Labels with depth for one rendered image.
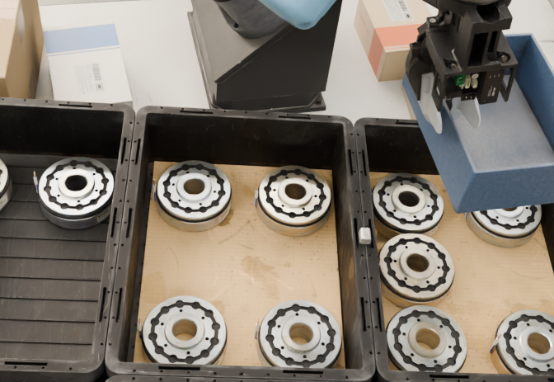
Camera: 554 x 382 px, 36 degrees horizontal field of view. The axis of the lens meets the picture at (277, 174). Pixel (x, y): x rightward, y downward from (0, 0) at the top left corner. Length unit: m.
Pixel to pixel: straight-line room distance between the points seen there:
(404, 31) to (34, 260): 0.80
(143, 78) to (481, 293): 0.72
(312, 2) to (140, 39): 0.91
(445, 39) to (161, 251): 0.51
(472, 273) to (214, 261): 0.35
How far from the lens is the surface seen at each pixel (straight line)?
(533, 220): 1.25
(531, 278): 1.22
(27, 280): 1.15
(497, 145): 1.01
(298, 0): 0.73
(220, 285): 1.12
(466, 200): 0.92
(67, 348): 1.09
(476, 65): 0.80
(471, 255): 1.21
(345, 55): 1.62
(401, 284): 1.12
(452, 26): 0.83
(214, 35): 1.46
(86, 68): 1.44
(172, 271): 1.13
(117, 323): 0.98
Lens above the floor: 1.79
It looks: 51 degrees down
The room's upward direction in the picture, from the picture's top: 8 degrees clockwise
